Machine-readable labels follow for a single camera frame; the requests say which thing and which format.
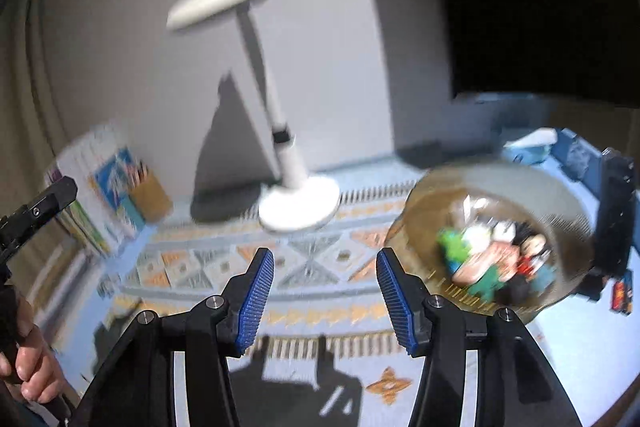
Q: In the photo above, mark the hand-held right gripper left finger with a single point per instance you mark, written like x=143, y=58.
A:
x=255, y=302

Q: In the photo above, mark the person's left hand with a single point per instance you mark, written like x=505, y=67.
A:
x=30, y=367

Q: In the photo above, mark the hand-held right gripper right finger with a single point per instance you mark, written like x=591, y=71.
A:
x=397, y=302

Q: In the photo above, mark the white paper sheet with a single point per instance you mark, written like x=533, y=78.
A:
x=532, y=138

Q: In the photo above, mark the bunch of pens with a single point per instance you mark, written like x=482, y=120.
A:
x=137, y=172

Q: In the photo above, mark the green plastic toy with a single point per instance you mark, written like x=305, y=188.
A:
x=452, y=244

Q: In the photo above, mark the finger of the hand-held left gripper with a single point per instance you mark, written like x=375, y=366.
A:
x=45, y=202

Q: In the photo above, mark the grey striped tray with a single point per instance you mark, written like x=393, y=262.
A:
x=52, y=279

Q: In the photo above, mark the black monitor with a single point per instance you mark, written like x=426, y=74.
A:
x=525, y=7

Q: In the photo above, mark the white block figure toy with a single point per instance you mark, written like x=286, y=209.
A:
x=504, y=231

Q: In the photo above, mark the white desk lamp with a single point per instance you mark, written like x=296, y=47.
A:
x=295, y=169

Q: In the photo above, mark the small blue box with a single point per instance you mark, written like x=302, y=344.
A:
x=545, y=278

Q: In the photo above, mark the small orange box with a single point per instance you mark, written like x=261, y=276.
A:
x=480, y=264

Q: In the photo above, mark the patterned table mat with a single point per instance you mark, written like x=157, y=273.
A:
x=310, y=307

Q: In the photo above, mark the amber glass bowl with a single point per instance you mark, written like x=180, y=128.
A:
x=500, y=187

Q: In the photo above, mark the brown cork pen holder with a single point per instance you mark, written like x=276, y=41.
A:
x=152, y=199

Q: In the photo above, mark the person's left forearm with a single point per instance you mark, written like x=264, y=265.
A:
x=15, y=414

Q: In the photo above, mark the black device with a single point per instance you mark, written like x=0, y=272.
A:
x=615, y=217

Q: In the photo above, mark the blue container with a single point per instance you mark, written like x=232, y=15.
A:
x=577, y=154

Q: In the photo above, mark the small dark printed box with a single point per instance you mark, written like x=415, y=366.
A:
x=622, y=297

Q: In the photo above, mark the row of books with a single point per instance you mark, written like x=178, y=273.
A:
x=85, y=167

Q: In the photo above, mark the black haired figurine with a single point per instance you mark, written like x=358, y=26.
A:
x=532, y=244

